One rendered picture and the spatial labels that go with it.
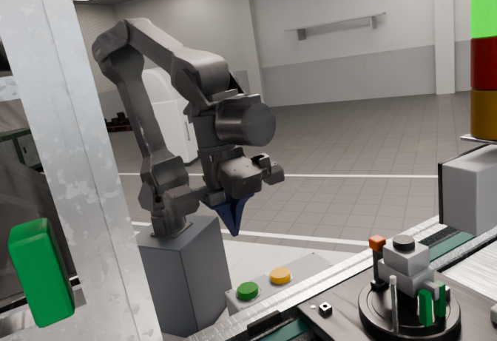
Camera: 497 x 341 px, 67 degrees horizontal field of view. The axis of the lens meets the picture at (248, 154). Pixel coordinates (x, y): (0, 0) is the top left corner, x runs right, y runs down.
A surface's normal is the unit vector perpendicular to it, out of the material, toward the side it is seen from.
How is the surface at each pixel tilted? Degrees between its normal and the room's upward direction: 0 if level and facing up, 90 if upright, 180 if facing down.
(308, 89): 90
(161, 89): 90
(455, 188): 90
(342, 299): 0
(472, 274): 0
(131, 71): 85
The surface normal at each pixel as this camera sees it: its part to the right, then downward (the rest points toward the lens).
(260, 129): 0.69, 0.07
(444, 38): -0.44, 0.31
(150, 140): 0.63, -0.15
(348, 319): -0.16, -0.95
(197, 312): 0.89, -0.02
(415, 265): 0.46, 0.17
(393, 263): -0.88, 0.26
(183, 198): 0.20, -0.56
